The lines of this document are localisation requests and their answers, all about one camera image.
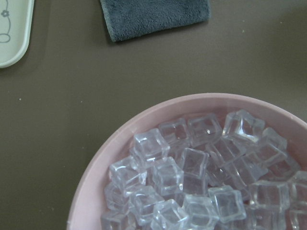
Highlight pink bowl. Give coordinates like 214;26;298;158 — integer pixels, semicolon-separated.
67;93;307;230

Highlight clear plastic ice cube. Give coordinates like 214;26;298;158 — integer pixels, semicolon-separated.
132;128;170;165

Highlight cream tray with bear drawing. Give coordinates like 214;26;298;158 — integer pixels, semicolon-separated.
0;0;35;68

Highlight grey folded cloth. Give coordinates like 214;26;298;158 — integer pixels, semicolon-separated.
100;0;211;42

